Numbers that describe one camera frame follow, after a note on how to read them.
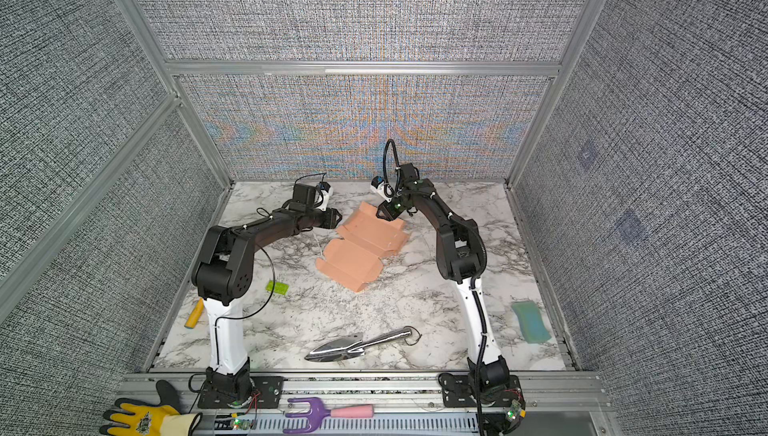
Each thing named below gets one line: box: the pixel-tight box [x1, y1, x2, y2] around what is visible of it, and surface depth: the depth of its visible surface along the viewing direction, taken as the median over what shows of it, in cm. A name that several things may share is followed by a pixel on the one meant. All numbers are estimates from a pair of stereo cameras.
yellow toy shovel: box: [184, 298, 205, 329], surface depth 87 cm
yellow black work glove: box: [99, 379, 203, 436], surface depth 69 cm
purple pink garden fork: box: [283, 397, 374, 434], surface depth 72 cm
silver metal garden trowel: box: [304, 326, 422, 362], surface depth 81 cm
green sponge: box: [511, 300, 552, 344], surface depth 84 cm
